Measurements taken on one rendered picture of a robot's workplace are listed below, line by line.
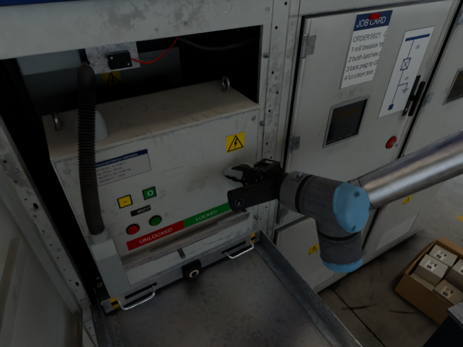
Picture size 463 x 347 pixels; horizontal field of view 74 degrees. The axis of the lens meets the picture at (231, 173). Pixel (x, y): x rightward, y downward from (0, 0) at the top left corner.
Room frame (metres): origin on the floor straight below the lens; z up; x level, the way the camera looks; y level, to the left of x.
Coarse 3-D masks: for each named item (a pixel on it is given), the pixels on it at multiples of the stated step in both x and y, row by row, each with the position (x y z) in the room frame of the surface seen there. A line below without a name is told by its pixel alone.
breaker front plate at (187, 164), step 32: (192, 128) 0.63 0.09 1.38; (224, 128) 0.68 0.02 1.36; (256, 128) 0.73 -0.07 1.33; (64, 160) 0.49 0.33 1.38; (96, 160) 0.52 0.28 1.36; (160, 160) 0.59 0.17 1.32; (192, 160) 0.63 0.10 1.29; (224, 160) 0.67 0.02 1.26; (128, 192) 0.54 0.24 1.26; (160, 192) 0.58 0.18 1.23; (192, 192) 0.62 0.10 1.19; (224, 192) 0.67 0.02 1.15; (128, 224) 0.53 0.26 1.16; (160, 224) 0.57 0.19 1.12; (128, 256) 0.52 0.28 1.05; (192, 256) 0.61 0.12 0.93
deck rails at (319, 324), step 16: (272, 256) 0.67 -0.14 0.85; (288, 272) 0.60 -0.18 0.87; (288, 288) 0.55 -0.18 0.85; (304, 288) 0.53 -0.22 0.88; (304, 304) 0.50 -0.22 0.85; (320, 304) 0.47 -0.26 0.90; (112, 320) 0.45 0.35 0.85; (320, 320) 0.45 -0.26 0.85; (336, 320) 0.42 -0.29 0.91; (112, 336) 0.40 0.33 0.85; (336, 336) 0.40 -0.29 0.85; (352, 336) 0.37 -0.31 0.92
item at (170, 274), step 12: (240, 240) 0.69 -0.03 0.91; (204, 252) 0.63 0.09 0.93; (216, 252) 0.64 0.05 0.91; (228, 252) 0.67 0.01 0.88; (180, 264) 0.59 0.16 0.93; (204, 264) 0.62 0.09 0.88; (156, 276) 0.54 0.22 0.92; (168, 276) 0.56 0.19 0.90; (180, 276) 0.58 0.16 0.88; (132, 288) 0.50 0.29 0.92; (144, 288) 0.52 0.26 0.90; (156, 288) 0.54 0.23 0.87; (108, 300) 0.47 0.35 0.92; (132, 300) 0.50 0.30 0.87; (108, 312) 0.46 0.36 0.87
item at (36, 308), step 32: (0, 224) 0.42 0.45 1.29; (32, 224) 0.48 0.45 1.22; (0, 256) 0.36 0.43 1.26; (32, 256) 0.45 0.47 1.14; (0, 288) 0.31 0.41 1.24; (32, 288) 0.38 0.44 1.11; (64, 288) 0.48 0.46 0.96; (0, 320) 0.25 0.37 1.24; (32, 320) 0.32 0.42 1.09; (64, 320) 0.42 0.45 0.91
